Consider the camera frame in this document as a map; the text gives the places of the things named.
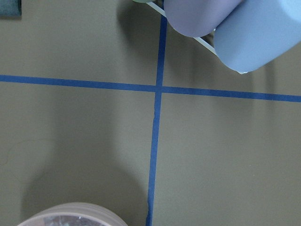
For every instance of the purple cup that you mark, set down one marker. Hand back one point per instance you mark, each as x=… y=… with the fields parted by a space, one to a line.
x=200 y=16

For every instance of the pink bowl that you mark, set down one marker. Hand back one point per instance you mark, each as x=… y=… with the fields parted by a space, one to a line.
x=80 y=209

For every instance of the blue cup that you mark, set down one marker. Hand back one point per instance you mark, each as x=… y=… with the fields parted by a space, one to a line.
x=256 y=32

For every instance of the clear ice cubes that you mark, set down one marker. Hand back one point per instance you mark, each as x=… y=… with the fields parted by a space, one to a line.
x=69 y=221

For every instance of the grey folded cloth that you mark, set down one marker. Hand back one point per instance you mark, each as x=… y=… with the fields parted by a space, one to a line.
x=10 y=7

